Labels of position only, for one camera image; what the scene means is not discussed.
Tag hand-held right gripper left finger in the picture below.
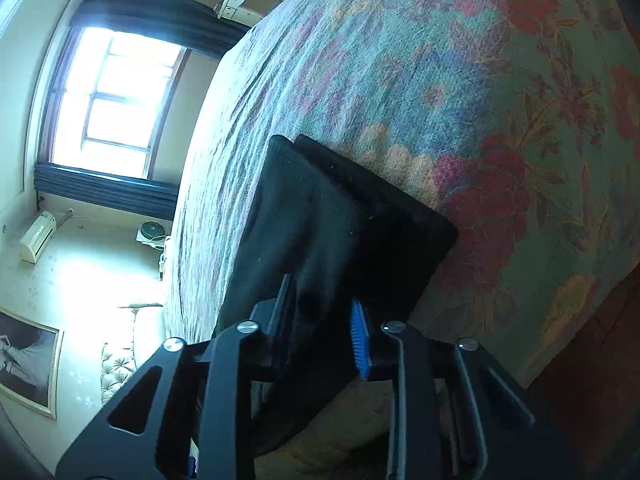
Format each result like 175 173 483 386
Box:
55 274 301 480

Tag white fan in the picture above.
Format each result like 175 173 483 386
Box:
136 221 168 250

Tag white air conditioner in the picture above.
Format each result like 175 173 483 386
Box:
19 211 57 265

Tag cream tufted headboard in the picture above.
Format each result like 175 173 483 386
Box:
100 302 167 406

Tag black pants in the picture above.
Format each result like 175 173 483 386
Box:
210 134 460 461

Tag floral blanket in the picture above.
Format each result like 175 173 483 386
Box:
162 0 640 480

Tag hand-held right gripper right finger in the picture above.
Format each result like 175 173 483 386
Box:
349 299 571 480

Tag framed wall picture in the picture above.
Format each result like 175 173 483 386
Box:
0 307 65 420

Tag bright window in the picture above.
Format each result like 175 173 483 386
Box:
50 27 188 181

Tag dark blue curtain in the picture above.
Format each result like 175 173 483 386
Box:
34 162 180 216
70 0 251 58

